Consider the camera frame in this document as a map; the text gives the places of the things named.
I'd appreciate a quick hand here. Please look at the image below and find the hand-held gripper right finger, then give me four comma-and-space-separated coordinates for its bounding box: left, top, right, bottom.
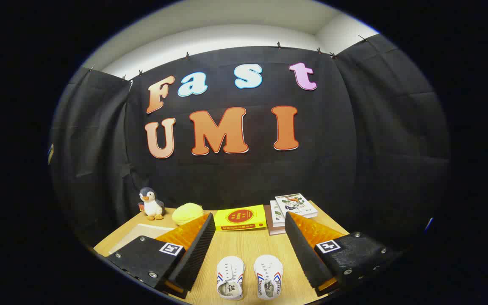
285, 211, 399, 296

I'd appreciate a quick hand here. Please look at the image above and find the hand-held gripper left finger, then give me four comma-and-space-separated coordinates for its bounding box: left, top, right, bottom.
105, 213, 216, 299

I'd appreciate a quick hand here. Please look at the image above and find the white canvas shoe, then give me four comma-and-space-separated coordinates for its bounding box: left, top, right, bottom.
216, 255, 245, 301
254, 254, 283, 300

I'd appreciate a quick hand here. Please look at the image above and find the beige fabric storage box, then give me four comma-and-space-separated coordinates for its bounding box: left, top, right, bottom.
108, 223, 177, 255

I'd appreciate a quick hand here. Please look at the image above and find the thick brown cover book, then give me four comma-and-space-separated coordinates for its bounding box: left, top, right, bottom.
264, 205, 288, 236

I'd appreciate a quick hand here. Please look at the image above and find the yellow round plush toy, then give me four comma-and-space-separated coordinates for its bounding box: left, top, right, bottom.
172, 203, 204, 226

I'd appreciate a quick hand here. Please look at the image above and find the white plant cover book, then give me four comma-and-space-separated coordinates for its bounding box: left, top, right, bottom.
269, 200, 287, 227

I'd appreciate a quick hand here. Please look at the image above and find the white bird cover book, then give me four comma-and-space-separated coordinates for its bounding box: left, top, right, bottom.
274, 194, 318, 219

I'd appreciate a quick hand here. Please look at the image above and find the yellow book red circle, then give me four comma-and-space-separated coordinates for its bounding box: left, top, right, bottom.
213, 205, 267, 232

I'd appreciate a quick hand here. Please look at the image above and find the penguin plush toy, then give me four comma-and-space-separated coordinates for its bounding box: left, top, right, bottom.
138, 187, 165, 221

